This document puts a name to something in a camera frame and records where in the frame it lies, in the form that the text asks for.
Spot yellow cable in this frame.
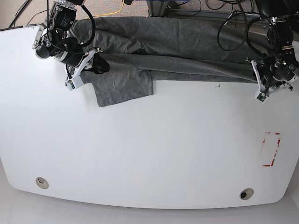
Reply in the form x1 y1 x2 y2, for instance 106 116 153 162
93 0 124 18

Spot left table cable grommet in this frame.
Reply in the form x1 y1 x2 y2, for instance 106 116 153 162
36 177 49 189

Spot right table cable grommet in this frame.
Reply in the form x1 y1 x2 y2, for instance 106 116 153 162
239 188 254 200

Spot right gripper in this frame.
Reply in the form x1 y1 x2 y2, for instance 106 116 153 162
63 48 110 81

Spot red tape rectangle marking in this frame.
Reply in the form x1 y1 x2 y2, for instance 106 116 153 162
260 133 281 167

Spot table cable grommet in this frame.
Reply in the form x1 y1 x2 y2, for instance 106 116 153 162
36 177 49 189
239 188 254 200

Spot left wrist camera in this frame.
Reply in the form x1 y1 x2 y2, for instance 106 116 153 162
255 92 268 103

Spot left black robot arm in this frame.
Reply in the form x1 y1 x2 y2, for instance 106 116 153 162
226 0 299 102

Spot aluminium frame stand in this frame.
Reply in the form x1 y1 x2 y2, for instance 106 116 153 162
146 0 257 18

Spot grey t-shirt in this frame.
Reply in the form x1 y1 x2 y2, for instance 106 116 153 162
81 17 258 107

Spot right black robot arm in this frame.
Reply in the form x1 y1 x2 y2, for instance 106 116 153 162
32 0 110 84

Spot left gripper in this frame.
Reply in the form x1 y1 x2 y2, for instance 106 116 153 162
246 55 299 96

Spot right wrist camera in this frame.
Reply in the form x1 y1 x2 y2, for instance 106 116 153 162
65 77 84 91

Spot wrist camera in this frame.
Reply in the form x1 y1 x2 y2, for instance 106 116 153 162
255 92 268 103
65 77 84 91

